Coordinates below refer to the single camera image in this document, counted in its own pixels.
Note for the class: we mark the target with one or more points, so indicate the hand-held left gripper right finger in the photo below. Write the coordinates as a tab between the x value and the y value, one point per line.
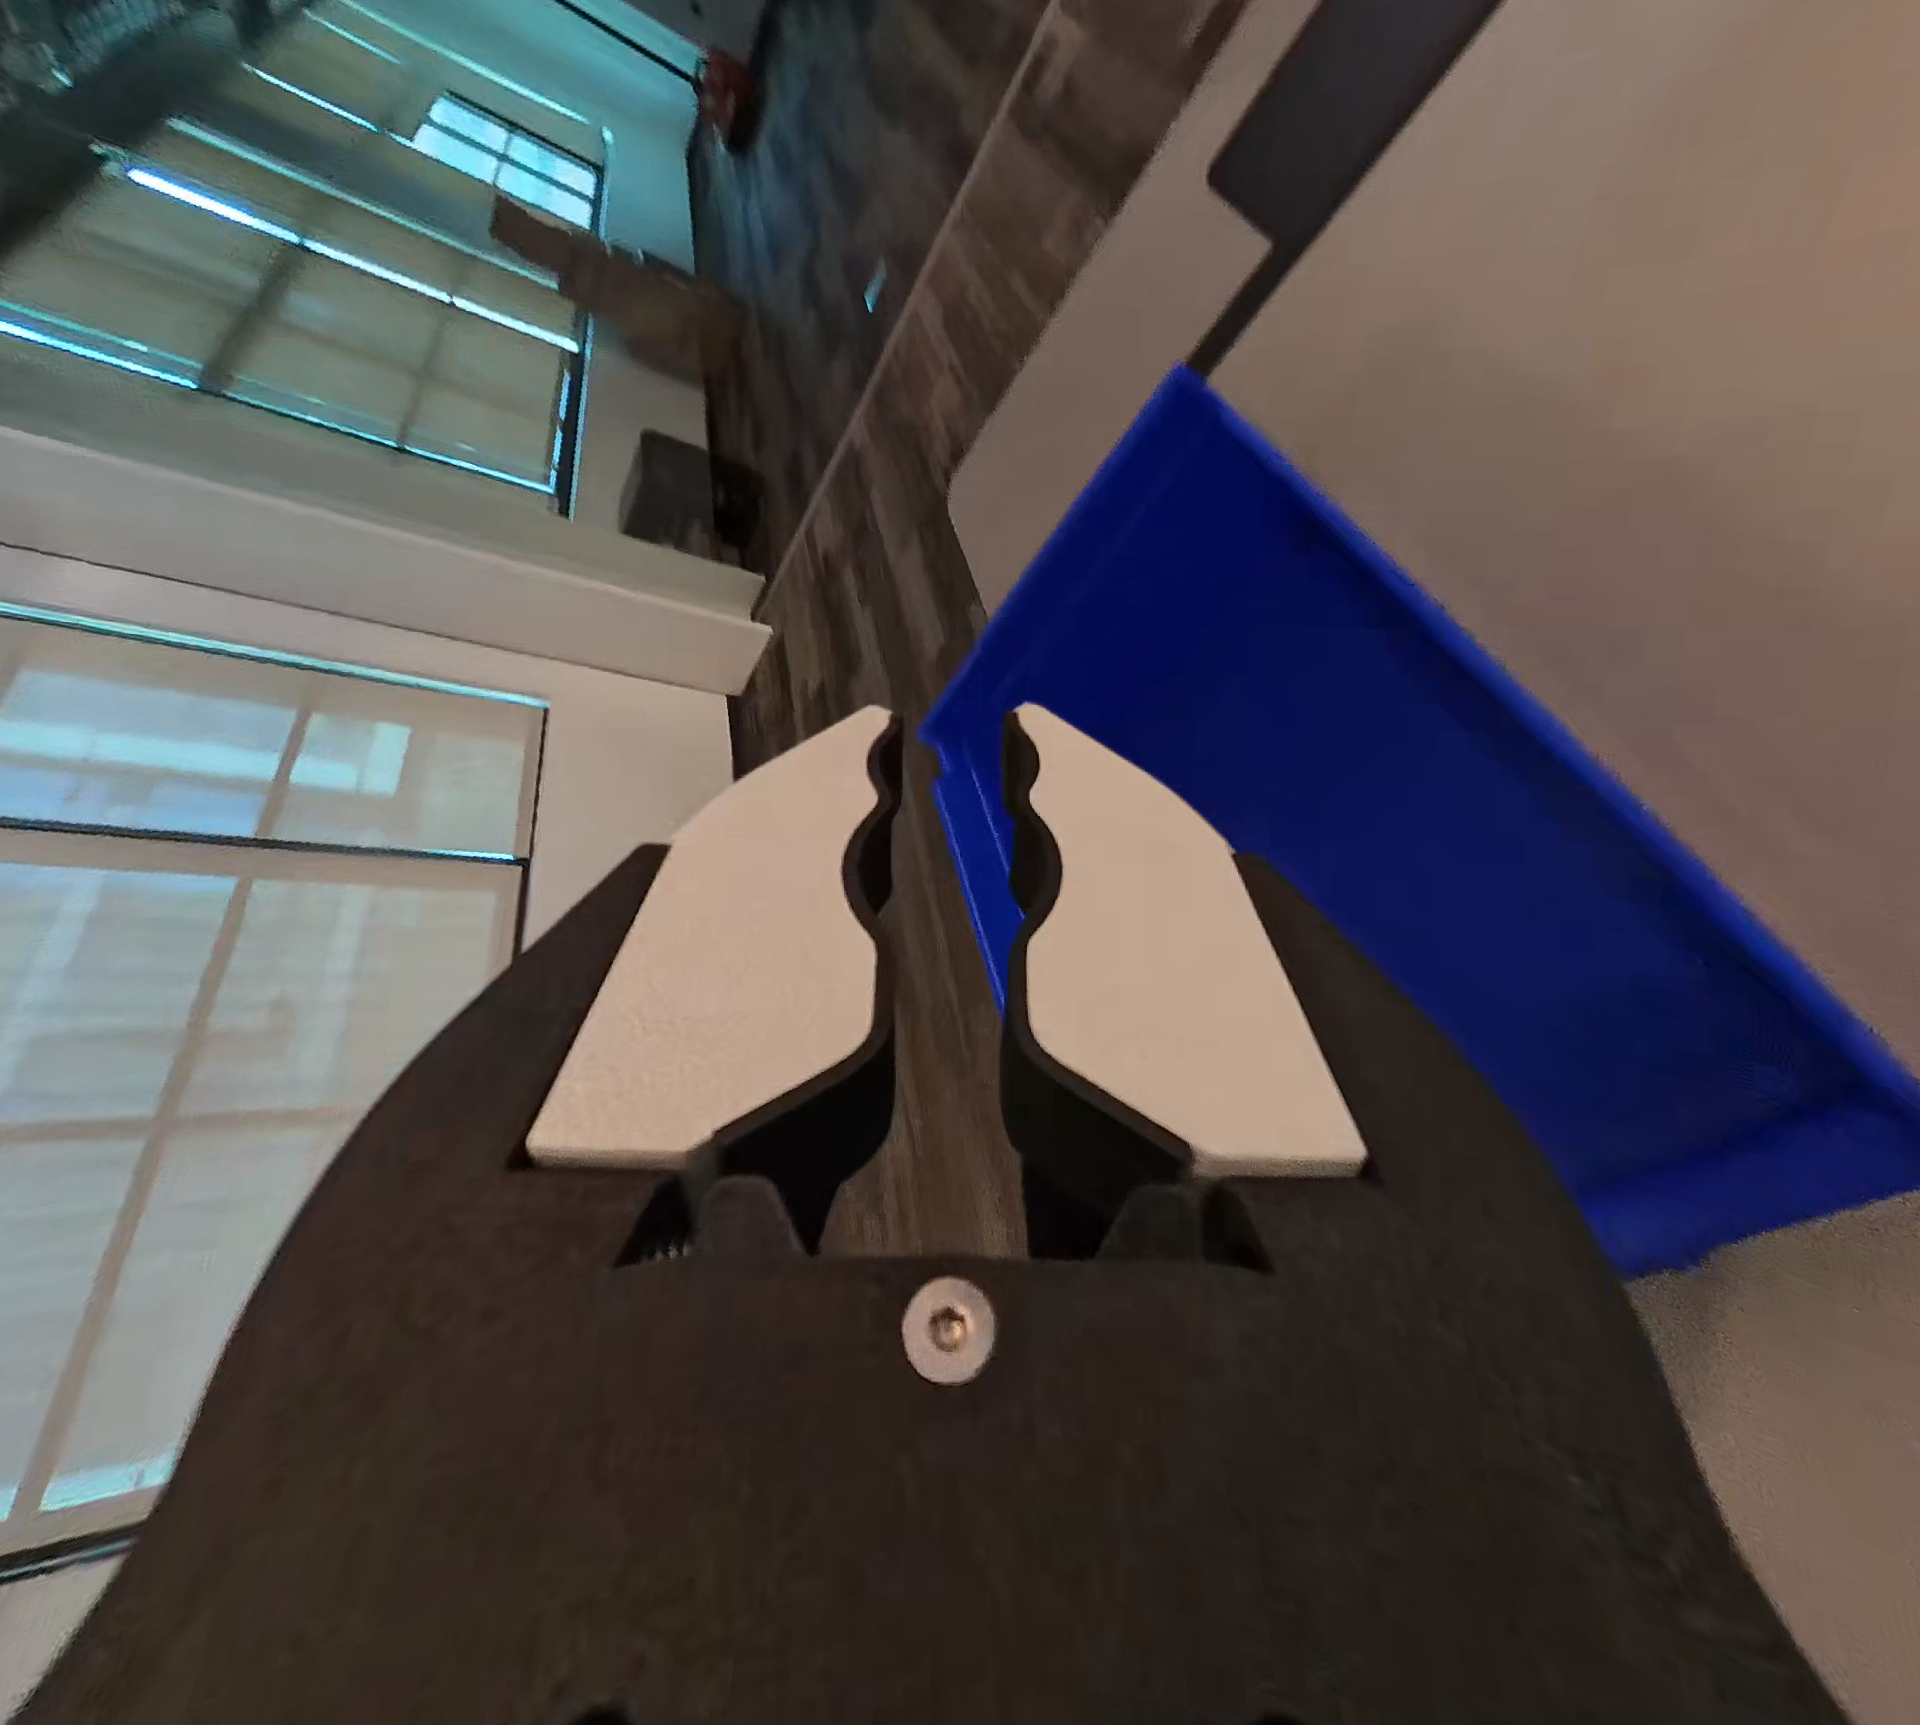
1184	990

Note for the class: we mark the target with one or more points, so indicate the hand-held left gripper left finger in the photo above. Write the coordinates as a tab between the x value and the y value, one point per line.
720	990

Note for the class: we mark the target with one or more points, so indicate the blue plastic bin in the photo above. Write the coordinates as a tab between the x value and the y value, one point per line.
1425	855

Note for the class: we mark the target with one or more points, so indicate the large grid window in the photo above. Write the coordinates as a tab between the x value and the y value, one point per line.
224	1004

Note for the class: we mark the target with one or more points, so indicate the dark low cabinet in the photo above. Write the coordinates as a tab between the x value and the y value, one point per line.
674	495

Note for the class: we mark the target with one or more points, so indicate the teal tinted window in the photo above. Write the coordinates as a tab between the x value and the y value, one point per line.
301	284

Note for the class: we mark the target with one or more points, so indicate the red floor blower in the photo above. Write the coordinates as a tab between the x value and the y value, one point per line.
730	98

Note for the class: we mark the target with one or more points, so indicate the black desk panel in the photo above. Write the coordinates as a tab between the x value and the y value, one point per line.
1394	31

